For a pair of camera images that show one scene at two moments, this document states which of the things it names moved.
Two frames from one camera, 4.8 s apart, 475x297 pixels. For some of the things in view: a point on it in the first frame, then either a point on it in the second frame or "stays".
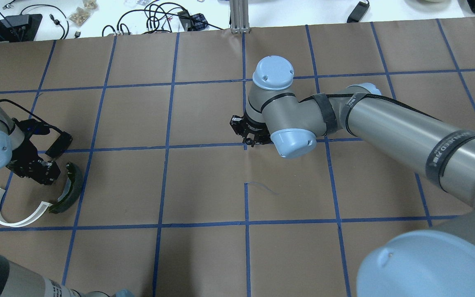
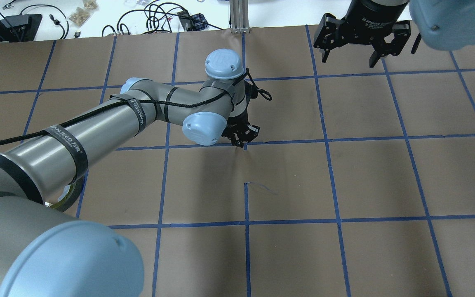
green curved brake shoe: x=73 y=191 stays
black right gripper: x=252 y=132 → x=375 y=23
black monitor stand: x=21 y=27 stays
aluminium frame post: x=240 y=16 stays
